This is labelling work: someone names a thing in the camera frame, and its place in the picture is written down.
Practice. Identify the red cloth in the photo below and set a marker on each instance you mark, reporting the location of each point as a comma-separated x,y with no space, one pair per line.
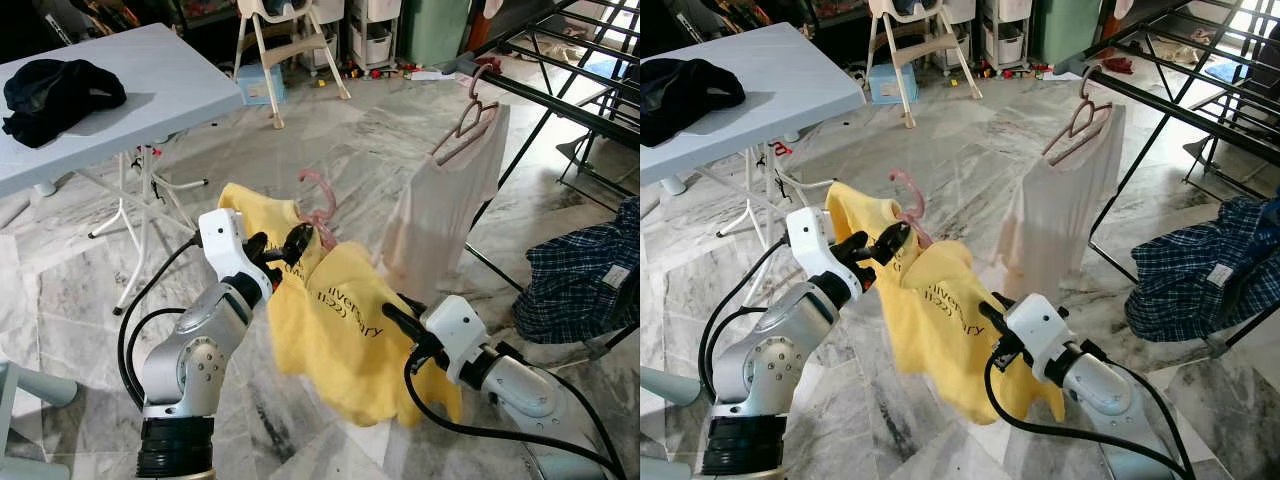
1120,66

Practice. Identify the grey plastic chair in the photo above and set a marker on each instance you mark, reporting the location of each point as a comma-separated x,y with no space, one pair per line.
670,385
40,382

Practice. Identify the cream white shirt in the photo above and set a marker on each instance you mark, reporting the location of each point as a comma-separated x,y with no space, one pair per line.
440,210
1060,210

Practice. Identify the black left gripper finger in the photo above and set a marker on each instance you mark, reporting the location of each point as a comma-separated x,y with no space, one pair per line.
259,245
299,243
891,243
852,244

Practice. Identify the white paper strip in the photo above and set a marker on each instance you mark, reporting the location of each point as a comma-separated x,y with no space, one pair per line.
1062,75
435,75

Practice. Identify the blue plaid shirt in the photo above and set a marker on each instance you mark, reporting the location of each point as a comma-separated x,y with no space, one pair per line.
570,280
1190,270

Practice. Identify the pink plastic hanger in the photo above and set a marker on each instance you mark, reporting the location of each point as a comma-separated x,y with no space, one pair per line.
331,195
921,200

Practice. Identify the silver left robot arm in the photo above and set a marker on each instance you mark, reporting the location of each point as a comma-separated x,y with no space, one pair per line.
190,370
770,370

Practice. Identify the black crumpled garment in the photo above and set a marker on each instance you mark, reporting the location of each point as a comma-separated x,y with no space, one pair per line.
690,100
60,95

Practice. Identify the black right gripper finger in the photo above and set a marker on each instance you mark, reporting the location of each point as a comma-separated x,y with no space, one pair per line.
1003,299
994,321
411,303
403,322

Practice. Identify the dusky brown clothes hanger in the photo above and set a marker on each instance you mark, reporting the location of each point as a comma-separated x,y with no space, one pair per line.
455,135
1068,135

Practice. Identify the white plastic drawer unit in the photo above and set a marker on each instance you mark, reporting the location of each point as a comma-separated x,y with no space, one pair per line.
1005,45
375,45

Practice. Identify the black metal drying rack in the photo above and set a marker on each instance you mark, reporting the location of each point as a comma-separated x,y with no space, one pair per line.
1200,121
580,114

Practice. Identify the light blue folding table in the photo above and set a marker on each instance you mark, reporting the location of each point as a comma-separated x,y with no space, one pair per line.
150,90
780,90

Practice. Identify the yellow printed t-shirt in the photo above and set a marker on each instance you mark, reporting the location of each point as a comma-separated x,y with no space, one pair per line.
330,340
940,330

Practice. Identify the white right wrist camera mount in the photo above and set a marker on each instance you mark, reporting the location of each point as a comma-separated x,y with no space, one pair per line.
455,325
1035,325

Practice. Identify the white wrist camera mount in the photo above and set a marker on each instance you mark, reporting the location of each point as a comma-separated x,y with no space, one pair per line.
1035,325
455,325
812,245
225,245

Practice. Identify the green cabinet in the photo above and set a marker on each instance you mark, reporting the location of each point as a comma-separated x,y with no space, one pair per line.
435,30
1065,30

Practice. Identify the white baby high chair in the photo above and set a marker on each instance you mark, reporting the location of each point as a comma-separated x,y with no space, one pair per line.
920,50
290,50

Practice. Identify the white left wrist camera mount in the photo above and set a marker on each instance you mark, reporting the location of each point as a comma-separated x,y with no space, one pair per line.
812,245
225,245

